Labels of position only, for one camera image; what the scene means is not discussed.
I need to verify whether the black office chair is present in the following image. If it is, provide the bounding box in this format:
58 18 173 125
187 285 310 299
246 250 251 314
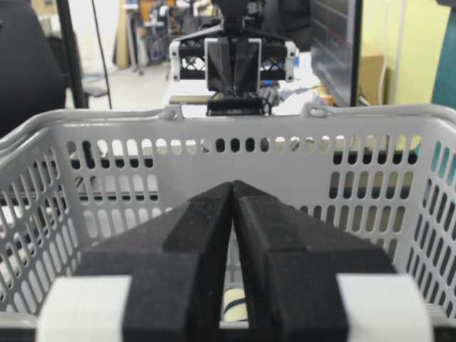
1 1 66 137

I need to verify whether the grey plastic shopping basket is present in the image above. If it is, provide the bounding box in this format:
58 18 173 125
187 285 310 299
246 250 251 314
1 104 455 326

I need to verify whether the cardboard box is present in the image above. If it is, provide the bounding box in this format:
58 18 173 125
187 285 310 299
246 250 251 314
358 51 383 105

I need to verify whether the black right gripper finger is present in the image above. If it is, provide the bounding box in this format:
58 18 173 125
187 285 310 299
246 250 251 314
231 180 436 342
36 182 233 341

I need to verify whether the black tripod pole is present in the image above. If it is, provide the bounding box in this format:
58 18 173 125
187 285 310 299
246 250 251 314
56 0 88 109

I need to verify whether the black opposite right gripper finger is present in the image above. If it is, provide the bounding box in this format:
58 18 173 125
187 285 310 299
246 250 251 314
207 44 233 93
233 38 259 93

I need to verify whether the black monitor screen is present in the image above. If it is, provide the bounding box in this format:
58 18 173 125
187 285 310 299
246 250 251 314
310 0 363 107

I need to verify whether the cream striped item in basket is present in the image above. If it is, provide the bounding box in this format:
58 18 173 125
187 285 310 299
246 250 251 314
222 287 249 323

